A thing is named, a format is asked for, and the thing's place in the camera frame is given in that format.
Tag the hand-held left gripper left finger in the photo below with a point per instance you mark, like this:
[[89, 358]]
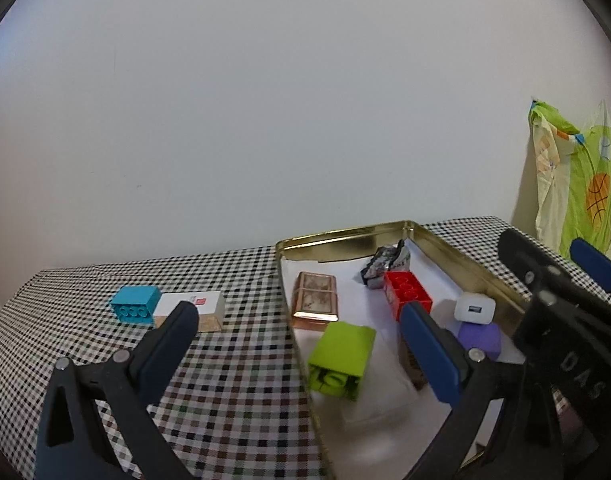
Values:
[[160, 355]]

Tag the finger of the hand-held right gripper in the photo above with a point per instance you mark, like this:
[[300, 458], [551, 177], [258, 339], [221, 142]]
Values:
[[530, 265], [598, 265]]

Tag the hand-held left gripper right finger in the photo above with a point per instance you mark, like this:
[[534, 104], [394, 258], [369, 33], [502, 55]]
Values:
[[433, 360]]

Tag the small brown box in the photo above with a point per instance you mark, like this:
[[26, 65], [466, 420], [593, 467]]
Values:
[[410, 367]]

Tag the purple block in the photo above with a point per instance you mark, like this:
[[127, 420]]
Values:
[[480, 340]]

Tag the white charger plug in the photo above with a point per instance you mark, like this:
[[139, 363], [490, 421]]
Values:
[[475, 307]]

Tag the red toy building block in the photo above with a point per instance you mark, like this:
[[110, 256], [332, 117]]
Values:
[[405, 290]]

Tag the green toy building block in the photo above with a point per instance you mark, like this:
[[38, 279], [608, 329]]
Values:
[[343, 347]]

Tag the black grey small object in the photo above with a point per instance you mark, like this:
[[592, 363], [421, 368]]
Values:
[[385, 262]]

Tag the copper clear-lid box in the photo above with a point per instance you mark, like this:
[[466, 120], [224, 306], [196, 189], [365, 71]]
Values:
[[315, 300]]

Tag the gold metal tin tray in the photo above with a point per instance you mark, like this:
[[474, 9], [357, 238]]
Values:
[[335, 242]]

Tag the blue toy building block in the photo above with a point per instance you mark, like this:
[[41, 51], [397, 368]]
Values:
[[135, 300]]

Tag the white box with tan side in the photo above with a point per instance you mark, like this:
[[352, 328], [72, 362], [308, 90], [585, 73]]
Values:
[[210, 305]]

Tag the green printed cloth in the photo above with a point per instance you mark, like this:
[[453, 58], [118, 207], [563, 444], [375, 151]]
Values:
[[580, 185]]

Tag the white paper tray liner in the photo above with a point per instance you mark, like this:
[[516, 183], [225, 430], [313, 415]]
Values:
[[360, 310]]

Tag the checkered tablecloth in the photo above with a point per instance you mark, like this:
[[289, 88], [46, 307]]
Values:
[[235, 285]]

